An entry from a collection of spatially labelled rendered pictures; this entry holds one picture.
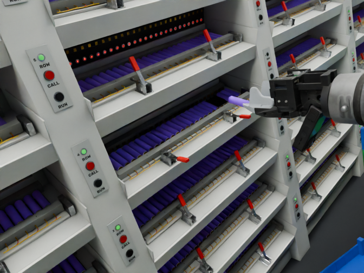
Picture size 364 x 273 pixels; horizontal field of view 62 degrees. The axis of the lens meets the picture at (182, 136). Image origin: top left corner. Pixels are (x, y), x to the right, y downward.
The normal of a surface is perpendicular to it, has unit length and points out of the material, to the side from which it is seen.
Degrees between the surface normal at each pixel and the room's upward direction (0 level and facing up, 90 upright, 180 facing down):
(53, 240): 21
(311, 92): 89
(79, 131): 90
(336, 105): 87
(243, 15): 90
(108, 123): 111
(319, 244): 0
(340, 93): 54
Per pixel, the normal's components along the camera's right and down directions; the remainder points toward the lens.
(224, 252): -0.03, -0.80
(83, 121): 0.66, 0.07
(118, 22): 0.72, 0.40
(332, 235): -0.29, -0.90
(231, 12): -0.70, 0.44
